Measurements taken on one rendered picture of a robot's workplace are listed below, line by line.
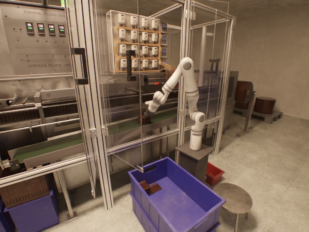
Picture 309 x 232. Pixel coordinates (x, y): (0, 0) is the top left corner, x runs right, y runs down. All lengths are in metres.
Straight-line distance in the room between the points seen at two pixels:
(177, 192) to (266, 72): 4.71
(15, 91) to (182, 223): 1.59
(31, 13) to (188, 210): 1.94
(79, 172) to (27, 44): 1.20
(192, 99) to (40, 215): 1.45
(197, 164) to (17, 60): 1.67
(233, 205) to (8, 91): 1.93
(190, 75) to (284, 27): 4.62
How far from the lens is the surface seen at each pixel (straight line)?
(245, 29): 5.94
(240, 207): 1.41
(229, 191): 1.50
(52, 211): 1.58
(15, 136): 1.77
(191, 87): 1.12
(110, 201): 1.58
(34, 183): 1.40
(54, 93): 1.26
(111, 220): 1.56
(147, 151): 1.90
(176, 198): 1.37
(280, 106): 5.46
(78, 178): 1.73
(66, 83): 1.57
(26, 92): 1.59
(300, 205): 2.10
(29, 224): 1.63
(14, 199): 1.47
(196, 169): 1.34
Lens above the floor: 1.22
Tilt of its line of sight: 18 degrees down
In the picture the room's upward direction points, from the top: straight up
